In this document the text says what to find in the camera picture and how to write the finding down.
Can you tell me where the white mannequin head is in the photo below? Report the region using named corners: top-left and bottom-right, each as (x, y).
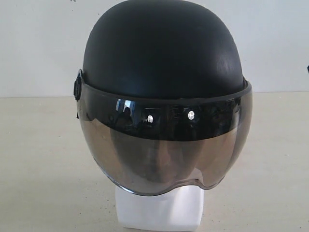
top-left (115, 135), bottom-right (206, 229)

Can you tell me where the black helmet with tinted visor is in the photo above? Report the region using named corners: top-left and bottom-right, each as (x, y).
top-left (74, 0), bottom-right (253, 196)

